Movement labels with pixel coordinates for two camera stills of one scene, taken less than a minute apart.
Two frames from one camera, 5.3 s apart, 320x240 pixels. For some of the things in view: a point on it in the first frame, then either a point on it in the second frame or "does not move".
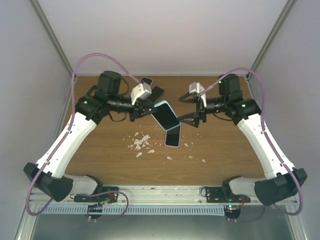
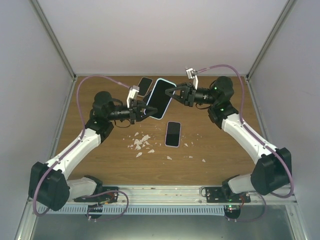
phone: [156, 93] to [146, 98]
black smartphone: [166, 116] to [159, 99]
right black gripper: [200, 109] to [190, 92]
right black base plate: [215, 194] does not move
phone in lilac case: [172, 137] does not move
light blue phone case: [165, 116] to [159, 99]
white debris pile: [138, 142] does not move
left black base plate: [101, 198] does not move
